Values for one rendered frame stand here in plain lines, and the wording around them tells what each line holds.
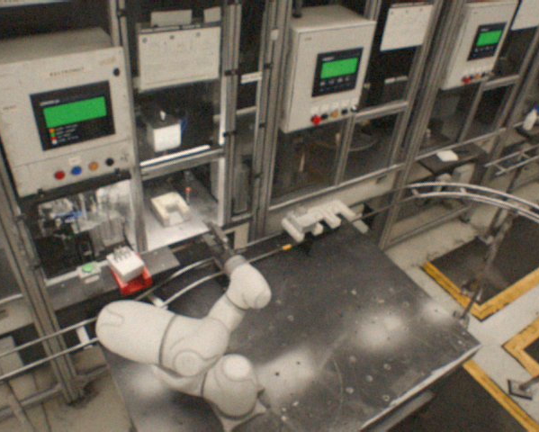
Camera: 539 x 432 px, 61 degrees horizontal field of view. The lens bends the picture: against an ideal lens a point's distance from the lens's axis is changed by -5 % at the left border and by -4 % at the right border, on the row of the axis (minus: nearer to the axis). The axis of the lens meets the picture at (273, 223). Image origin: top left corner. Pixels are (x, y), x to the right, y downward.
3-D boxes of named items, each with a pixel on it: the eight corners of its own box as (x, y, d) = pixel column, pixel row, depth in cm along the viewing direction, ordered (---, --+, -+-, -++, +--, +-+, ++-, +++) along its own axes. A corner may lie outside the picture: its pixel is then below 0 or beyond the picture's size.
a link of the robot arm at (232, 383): (249, 421, 170) (253, 391, 156) (202, 408, 173) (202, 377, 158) (261, 384, 183) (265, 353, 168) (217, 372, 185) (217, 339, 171)
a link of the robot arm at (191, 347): (235, 319, 122) (185, 305, 124) (214, 347, 105) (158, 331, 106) (226, 363, 125) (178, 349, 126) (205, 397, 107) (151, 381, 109)
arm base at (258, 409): (275, 407, 182) (276, 400, 178) (226, 435, 171) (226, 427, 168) (251, 372, 193) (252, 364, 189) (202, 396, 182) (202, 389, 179)
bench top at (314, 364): (188, 545, 146) (187, 542, 144) (85, 316, 210) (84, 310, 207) (480, 349, 216) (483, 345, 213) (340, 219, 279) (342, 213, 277)
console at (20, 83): (22, 202, 155) (-19, 72, 125) (6, 159, 172) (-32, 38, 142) (138, 169, 175) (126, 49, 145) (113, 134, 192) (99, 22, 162)
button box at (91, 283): (85, 297, 184) (80, 277, 177) (80, 284, 189) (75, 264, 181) (104, 290, 188) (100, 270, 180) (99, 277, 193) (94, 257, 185)
